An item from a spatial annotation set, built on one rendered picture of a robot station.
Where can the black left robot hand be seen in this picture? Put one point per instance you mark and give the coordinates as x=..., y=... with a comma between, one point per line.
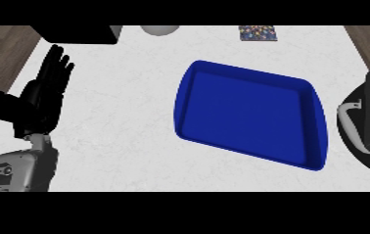
x=42, y=94

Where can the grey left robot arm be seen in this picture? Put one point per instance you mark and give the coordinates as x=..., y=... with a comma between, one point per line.
x=27, y=166

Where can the blue plastic tray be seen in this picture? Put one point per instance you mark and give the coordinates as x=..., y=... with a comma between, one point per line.
x=251, y=117

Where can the black box appliance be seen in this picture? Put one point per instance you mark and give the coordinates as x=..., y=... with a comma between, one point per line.
x=80, y=34

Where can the grey rounded object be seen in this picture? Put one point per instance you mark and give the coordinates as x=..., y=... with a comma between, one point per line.
x=160, y=30

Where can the patterned dark blue box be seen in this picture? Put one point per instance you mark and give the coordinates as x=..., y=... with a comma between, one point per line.
x=259, y=33

